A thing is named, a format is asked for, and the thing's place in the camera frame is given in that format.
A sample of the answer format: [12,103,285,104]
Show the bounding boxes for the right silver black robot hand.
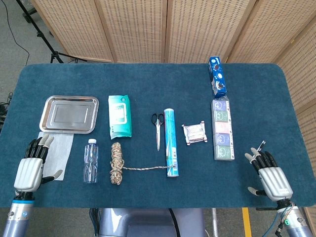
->
[244,145,294,201]

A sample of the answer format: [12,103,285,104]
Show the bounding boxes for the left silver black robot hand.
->
[13,134,64,192]

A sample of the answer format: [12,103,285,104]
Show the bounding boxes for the white paper sheet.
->
[37,131,74,181]

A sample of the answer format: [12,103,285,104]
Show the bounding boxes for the silver metal tray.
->
[39,95,100,134]

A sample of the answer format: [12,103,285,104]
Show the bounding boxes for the clear plastic water bottle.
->
[83,138,99,184]

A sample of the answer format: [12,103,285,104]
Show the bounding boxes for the silver metal pole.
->
[211,208,219,237]

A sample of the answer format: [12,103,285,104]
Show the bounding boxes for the multicolour tissue multipack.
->
[211,99,236,161]

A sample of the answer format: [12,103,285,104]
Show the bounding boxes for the white red snack packet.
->
[182,120,208,146]

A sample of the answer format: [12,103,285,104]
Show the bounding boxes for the green wet wipes pack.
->
[108,94,133,140]

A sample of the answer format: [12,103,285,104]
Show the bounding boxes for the blue cling film roll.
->
[164,108,180,178]

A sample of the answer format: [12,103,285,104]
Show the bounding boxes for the black tripod stand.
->
[16,0,87,64]

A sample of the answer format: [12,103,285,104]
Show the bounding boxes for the blue cookie box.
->
[208,56,228,98]

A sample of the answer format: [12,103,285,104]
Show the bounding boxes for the grey blue robot torso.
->
[98,208,207,237]

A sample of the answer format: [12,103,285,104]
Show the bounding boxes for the teal table cloth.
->
[0,63,316,208]

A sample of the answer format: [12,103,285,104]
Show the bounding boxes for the black cable bundle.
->
[0,92,13,124]

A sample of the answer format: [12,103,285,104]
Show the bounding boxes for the beige braided rope bundle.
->
[109,142,178,185]

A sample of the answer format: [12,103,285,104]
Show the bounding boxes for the thick black torso cable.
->
[168,208,180,237]

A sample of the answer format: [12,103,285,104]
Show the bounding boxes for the black handled scissors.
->
[151,113,165,152]

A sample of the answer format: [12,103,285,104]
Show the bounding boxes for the thin black floor cable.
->
[4,0,30,66]

